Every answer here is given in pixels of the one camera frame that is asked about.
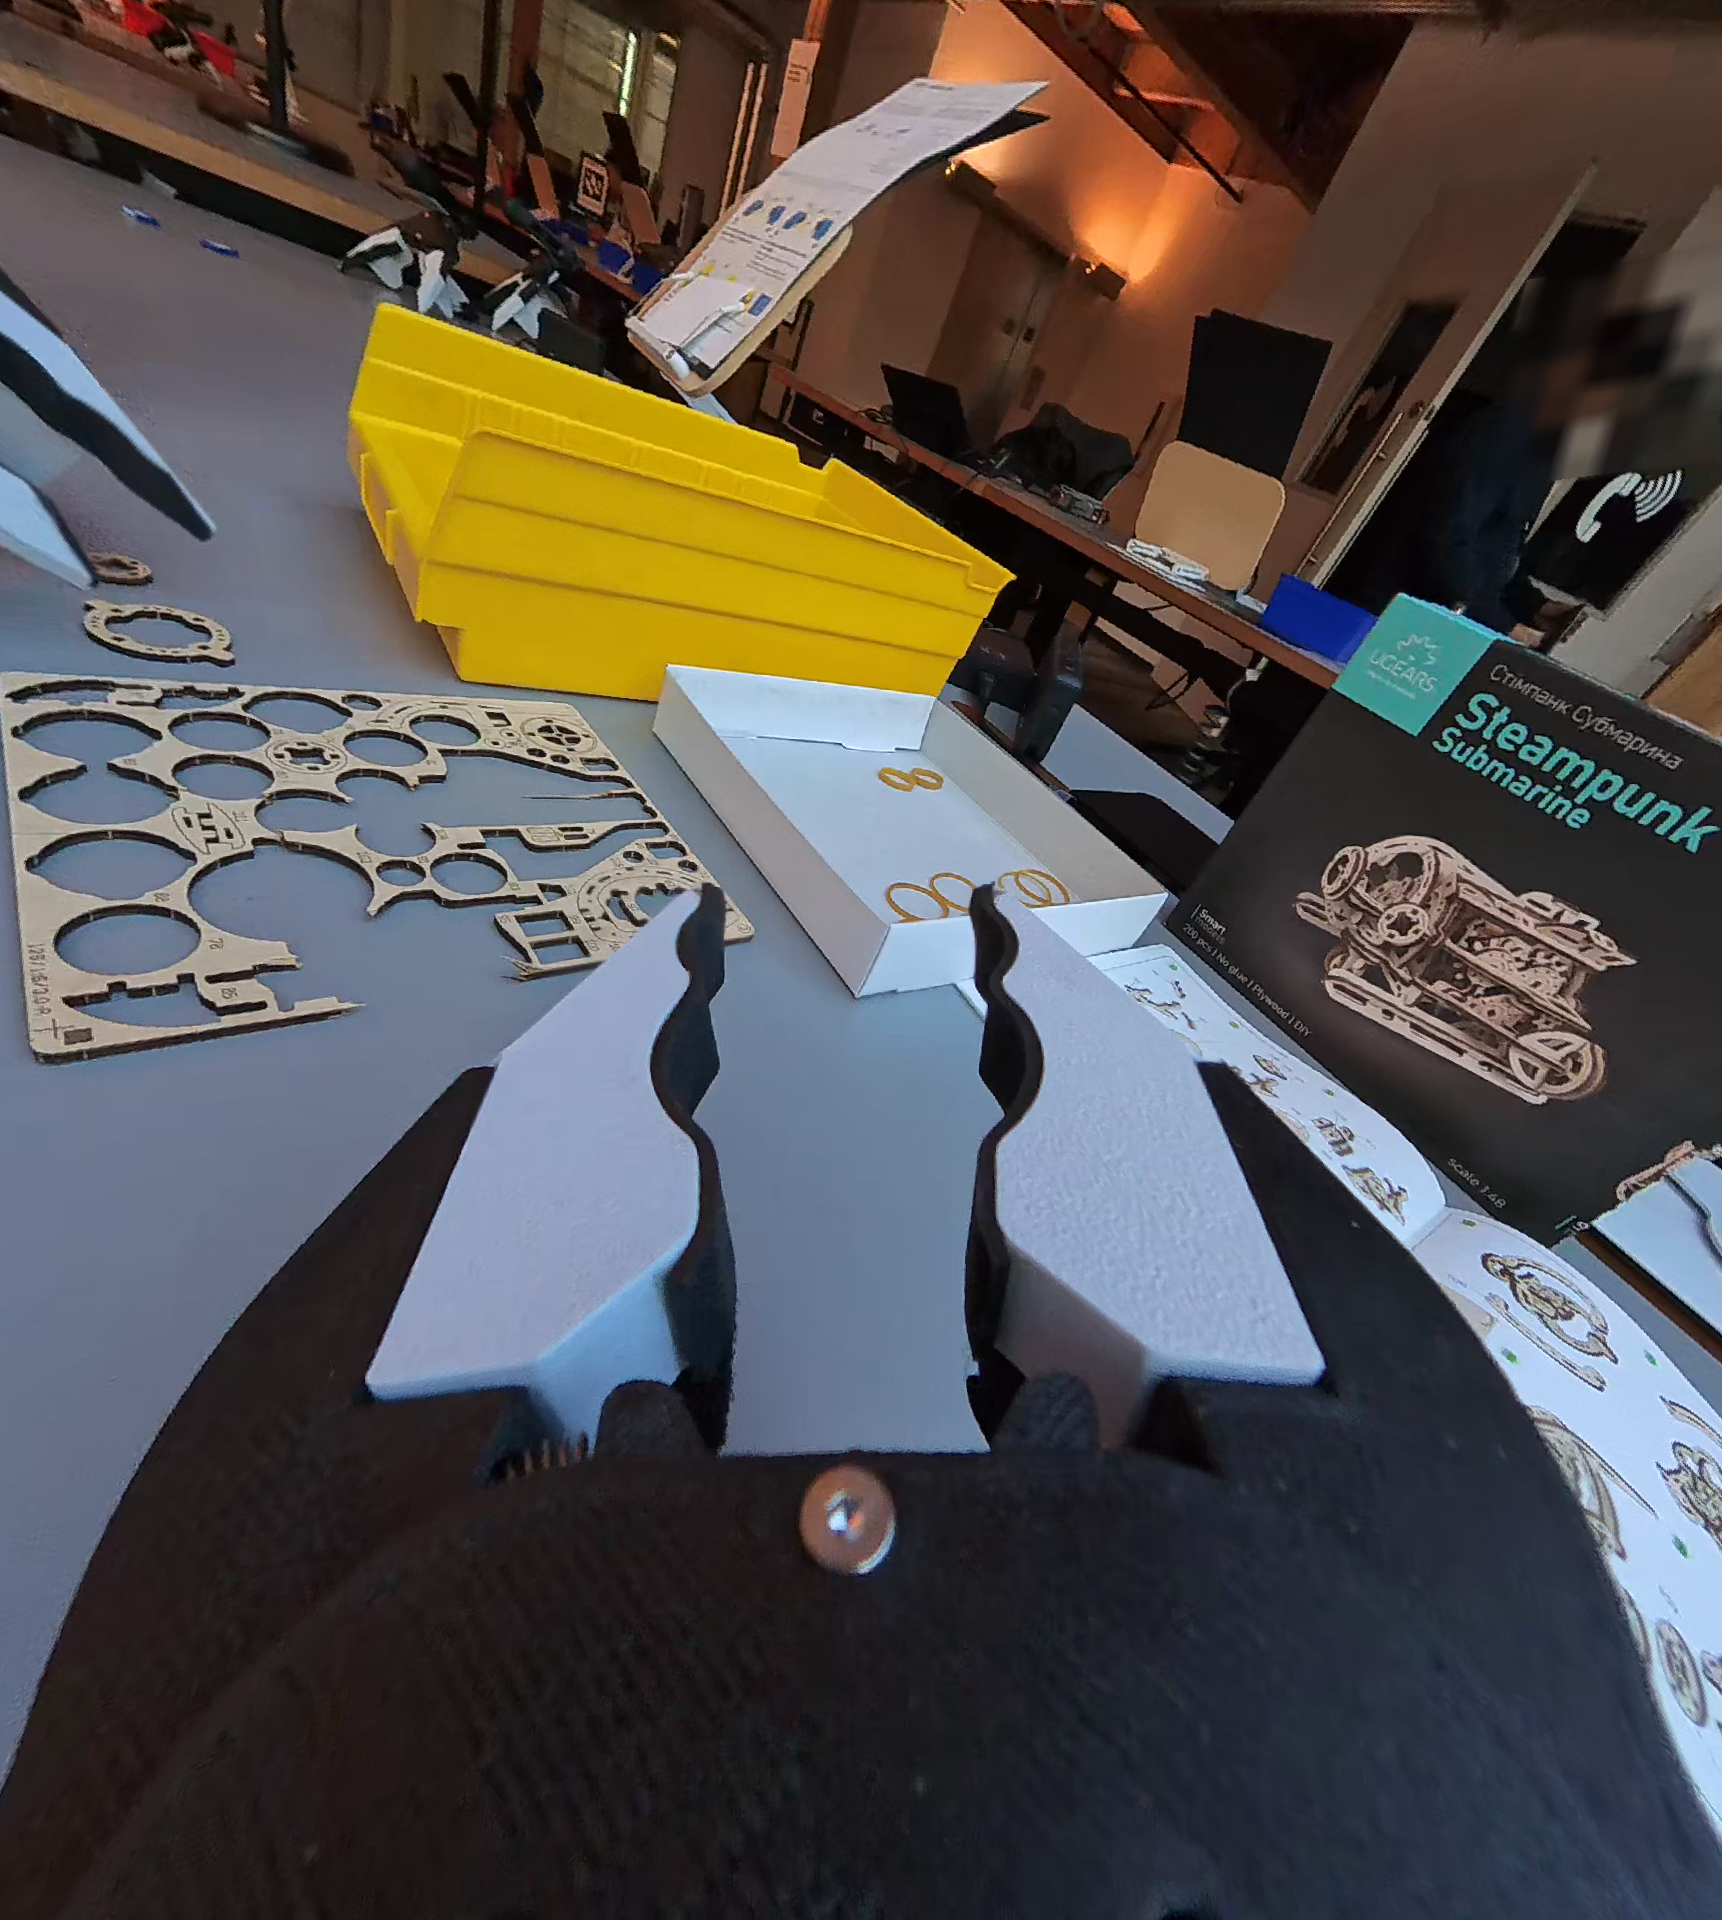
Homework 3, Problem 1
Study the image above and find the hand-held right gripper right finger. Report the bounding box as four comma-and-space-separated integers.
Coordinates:
969, 885, 1327, 1455

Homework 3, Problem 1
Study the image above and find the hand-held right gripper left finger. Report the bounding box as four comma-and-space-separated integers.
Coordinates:
366, 885, 739, 1455

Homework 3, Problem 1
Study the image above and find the wooden ring part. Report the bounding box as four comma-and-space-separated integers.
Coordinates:
84, 601, 237, 667

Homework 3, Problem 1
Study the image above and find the wooden sheet with round cutouts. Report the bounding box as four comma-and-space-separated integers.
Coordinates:
0, 670, 757, 1069

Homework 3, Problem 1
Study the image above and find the yellow plastic bin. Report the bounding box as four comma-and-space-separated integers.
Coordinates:
346, 305, 1017, 702

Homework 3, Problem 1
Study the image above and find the black model kit box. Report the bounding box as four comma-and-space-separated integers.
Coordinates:
1165, 593, 1722, 1249

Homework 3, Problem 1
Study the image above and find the wooden workbench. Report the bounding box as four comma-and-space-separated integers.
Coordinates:
0, 6, 534, 288

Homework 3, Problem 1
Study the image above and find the white cardboard tray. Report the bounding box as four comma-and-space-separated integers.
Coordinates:
651, 664, 1171, 1000

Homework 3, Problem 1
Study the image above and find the dark clamp device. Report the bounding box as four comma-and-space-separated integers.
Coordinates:
950, 622, 1089, 761

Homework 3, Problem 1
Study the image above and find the white instruction booklet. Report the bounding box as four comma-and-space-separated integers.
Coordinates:
955, 943, 1722, 1920

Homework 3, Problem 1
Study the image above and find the blue plastic box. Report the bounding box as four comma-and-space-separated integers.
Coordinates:
1262, 575, 1381, 667

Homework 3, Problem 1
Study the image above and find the long wooden table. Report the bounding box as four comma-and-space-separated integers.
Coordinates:
763, 366, 1344, 692

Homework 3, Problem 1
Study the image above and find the pale wooden chair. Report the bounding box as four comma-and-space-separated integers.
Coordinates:
1134, 442, 1287, 594

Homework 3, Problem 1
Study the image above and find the wooden clipboard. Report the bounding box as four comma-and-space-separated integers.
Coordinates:
624, 194, 856, 405

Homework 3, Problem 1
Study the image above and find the black bag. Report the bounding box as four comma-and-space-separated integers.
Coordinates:
997, 405, 1134, 498

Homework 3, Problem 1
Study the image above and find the black board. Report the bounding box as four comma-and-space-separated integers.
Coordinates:
1182, 311, 1332, 491

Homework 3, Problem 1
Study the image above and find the black laptop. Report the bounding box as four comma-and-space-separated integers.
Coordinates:
883, 365, 976, 453

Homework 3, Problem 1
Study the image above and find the white printed paper sheet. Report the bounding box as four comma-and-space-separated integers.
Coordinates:
696, 79, 1051, 303

